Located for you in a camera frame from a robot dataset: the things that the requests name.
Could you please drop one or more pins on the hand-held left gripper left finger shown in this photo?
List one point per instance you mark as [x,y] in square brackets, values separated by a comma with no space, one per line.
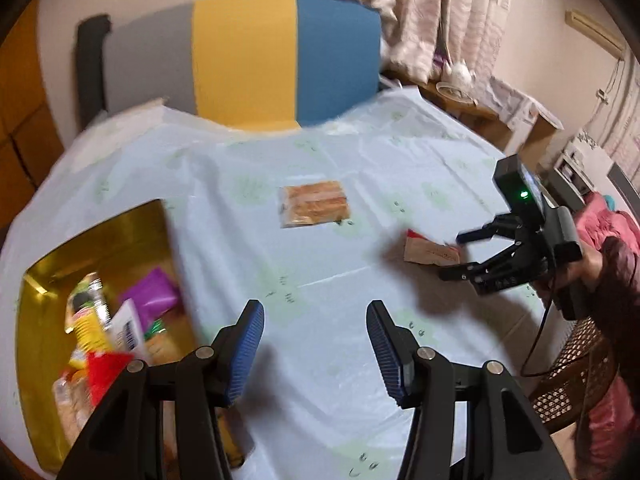
[245,355]

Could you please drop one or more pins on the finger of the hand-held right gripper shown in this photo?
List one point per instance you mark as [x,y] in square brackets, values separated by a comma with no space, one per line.
[460,272]
[485,231]

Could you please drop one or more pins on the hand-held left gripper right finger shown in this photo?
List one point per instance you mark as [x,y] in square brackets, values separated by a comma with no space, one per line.
[385,355]

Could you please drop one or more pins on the oat bar packet red ends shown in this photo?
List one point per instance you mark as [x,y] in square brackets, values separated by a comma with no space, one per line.
[430,252]

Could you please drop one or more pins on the green edged biscuit packet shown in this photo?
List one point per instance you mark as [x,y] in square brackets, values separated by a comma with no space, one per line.
[165,345]

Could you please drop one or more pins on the purple snack packet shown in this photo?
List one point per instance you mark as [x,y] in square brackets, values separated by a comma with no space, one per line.
[150,292]

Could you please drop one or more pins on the long white brown snack packet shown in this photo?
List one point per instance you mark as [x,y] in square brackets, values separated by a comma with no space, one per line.
[127,325]

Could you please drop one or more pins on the red snack packet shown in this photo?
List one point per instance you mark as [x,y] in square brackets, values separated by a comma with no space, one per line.
[107,372]

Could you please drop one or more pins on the yellow snack packet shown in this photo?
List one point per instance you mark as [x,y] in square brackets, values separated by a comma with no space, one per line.
[90,332]

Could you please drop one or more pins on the clear brown biscuit packet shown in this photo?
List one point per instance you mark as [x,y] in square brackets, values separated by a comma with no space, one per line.
[315,205]

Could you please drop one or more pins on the clear orange-edged snack packet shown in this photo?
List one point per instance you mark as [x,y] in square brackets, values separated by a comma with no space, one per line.
[70,400]

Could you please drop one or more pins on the maroon box with gold interior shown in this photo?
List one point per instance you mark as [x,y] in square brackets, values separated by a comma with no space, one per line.
[65,260]

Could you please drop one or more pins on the person's right forearm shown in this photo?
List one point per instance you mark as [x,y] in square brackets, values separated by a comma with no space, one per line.
[622,285]

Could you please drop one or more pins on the person's right hand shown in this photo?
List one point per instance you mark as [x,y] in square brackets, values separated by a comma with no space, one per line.
[592,267]

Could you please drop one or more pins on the pink cloth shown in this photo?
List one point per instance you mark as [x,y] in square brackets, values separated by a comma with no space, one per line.
[615,225]

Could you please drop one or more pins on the grey appliance stack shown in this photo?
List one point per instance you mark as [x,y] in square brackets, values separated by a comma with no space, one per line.
[580,170]

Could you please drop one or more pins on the wooden side table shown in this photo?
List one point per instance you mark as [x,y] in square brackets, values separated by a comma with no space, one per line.
[480,120]

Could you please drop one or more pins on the cloth covered side shelf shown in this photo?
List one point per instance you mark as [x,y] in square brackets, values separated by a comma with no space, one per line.
[520,105]

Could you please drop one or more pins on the white plate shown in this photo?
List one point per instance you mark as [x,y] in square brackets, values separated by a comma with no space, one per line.
[455,92]

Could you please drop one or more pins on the wicker chair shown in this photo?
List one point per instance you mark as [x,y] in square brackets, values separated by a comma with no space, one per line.
[565,385]

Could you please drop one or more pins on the white teapot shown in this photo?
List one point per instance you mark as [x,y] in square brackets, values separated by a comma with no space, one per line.
[460,74]

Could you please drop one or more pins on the beige patterned curtain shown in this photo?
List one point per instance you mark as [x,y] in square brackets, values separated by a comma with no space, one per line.
[425,20]

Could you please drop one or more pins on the grey yellow blue chair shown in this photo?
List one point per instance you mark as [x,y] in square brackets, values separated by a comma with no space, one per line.
[240,60]

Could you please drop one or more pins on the orange wooden wardrobe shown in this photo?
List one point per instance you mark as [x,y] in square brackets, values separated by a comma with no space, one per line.
[25,135]

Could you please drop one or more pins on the wall air conditioner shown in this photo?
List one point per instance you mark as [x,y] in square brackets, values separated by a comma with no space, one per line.
[595,30]

